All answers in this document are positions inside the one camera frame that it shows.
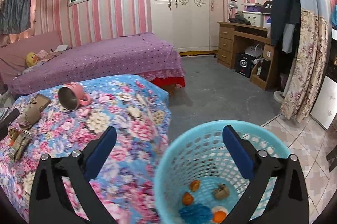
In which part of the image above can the dark hanging coat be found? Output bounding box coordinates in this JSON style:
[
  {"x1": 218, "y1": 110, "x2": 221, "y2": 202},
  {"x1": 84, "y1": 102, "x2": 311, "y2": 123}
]
[{"x1": 271, "y1": 0, "x2": 301, "y2": 49}]

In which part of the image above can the white wardrobe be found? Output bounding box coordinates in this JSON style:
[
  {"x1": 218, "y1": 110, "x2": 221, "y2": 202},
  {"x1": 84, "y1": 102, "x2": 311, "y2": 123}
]
[{"x1": 150, "y1": 0, "x2": 224, "y2": 53}]

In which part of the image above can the pink headboard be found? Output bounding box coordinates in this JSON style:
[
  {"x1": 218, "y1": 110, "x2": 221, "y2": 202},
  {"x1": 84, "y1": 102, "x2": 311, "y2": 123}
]
[{"x1": 0, "y1": 31, "x2": 62, "y2": 85}]

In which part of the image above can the wooden desk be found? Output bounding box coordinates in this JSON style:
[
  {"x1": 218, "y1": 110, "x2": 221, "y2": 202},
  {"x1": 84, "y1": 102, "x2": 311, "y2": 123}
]
[{"x1": 217, "y1": 22, "x2": 278, "y2": 90}]

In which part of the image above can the floral blue quilt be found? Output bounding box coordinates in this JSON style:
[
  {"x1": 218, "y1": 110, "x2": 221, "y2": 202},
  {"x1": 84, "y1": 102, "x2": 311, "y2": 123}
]
[{"x1": 1, "y1": 75, "x2": 171, "y2": 223}]

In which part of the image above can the brown paper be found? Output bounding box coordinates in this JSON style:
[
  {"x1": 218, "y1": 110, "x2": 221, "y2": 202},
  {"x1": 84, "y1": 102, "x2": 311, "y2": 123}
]
[{"x1": 214, "y1": 184, "x2": 230, "y2": 200}]

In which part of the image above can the black box under desk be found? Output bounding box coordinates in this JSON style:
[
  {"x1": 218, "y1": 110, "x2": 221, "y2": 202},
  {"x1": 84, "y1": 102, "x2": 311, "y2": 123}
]
[{"x1": 235, "y1": 53, "x2": 256, "y2": 78}]

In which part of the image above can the tan slipper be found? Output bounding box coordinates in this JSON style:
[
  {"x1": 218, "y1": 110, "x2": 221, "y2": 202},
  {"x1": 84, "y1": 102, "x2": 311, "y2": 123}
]
[{"x1": 19, "y1": 105, "x2": 41, "y2": 130}]

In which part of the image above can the pink steel-lined mug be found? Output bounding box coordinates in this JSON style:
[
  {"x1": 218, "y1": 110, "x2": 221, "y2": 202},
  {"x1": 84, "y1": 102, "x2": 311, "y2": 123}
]
[{"x1": 58, "y1": 82, "x2": 91, "y2": 111}]

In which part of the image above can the light blue plastic basket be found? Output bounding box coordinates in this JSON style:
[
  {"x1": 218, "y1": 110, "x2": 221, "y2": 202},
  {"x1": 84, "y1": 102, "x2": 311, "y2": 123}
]
[{"x1": 154, "y1": 120, "x2": 290, "y2": 223}]

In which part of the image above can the purple polka-dot bed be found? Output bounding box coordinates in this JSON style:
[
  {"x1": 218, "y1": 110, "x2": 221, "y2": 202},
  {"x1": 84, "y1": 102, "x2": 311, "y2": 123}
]
[{"x1": 7, "y1": 33, "x2": 185, "y2": 95}]

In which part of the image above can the dark grey window curtain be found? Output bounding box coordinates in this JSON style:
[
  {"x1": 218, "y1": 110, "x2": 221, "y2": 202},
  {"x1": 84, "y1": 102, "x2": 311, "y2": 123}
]
[{"x1": 1, "y1": 0, "x2": 31, "y2": 35}]

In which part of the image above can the newspaper wrapper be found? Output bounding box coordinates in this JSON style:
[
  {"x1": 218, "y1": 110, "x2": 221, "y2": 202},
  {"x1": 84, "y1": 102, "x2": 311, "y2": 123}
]
[{"x1": 9, "y1": 130, "x2": 32, "y2": 162}]

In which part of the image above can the white storage box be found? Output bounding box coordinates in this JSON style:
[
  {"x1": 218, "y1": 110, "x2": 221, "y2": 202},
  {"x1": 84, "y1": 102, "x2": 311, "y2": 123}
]
[{"x1": 242, "y1": 11, "x2": 264, "y2": 27}]

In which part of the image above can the floral curtain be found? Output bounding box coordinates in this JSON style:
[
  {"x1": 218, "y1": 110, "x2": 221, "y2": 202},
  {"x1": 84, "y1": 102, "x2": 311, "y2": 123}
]
[{"x1": 281, "y1": 9, "x2": 329, "y2": 123}]

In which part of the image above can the yellow duck plush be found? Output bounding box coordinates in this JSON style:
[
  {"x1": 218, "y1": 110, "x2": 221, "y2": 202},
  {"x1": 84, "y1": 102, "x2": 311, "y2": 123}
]
[{"x1": 25, "y1": 52, "x2": 38, "y2": 67}]

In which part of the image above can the orange ball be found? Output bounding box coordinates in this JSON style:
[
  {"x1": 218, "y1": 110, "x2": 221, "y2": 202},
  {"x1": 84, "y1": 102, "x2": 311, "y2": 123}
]
[{"x1": 211, "y1": 206, "x2": 228, "y2": 224}]

